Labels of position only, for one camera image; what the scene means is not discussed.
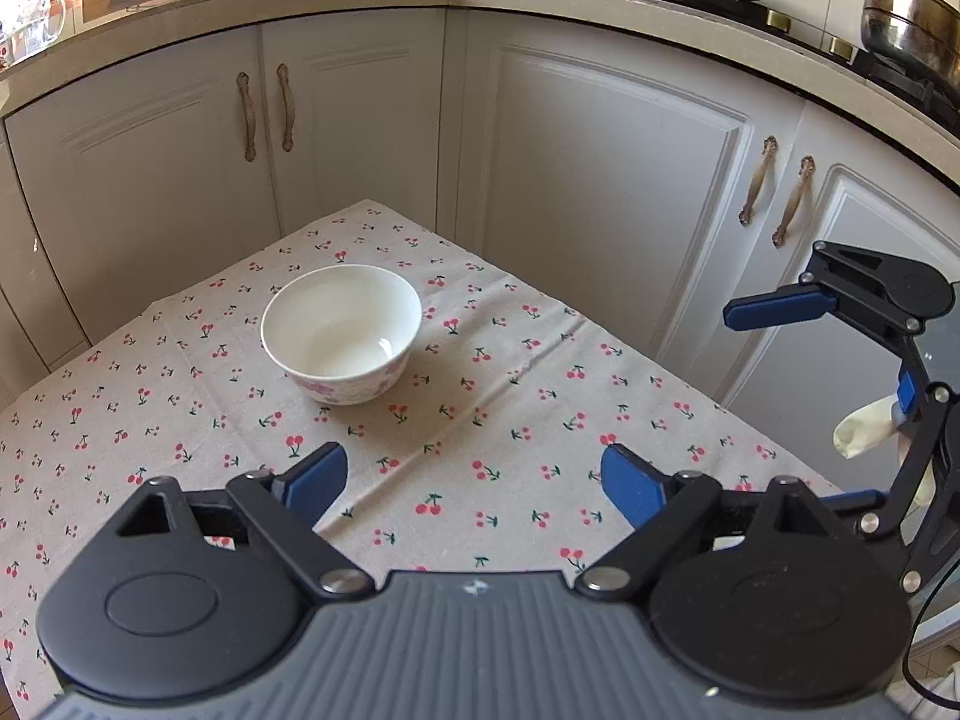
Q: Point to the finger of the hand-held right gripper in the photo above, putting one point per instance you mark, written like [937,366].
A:
[919,427]
[780,309]

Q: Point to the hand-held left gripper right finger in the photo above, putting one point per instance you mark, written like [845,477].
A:
[630,484]

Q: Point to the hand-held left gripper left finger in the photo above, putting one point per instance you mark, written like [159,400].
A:
[319,484]

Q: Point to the white bowl pink floral print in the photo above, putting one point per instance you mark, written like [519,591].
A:
[337,322]

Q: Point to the person's right hand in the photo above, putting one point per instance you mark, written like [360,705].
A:
[862,431]

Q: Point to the white cabinet door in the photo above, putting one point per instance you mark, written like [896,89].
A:
[600,165]
[360,105]
[135,187]
[855,210]

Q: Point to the cherry print tablecloth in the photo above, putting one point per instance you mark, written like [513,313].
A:
[487,390]

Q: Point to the black gas stove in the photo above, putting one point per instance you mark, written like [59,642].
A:
[731,4]

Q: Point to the steel pot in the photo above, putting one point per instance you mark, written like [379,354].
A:
[907,22]

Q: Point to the glass pitcher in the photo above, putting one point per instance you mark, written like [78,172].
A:
[37,15]

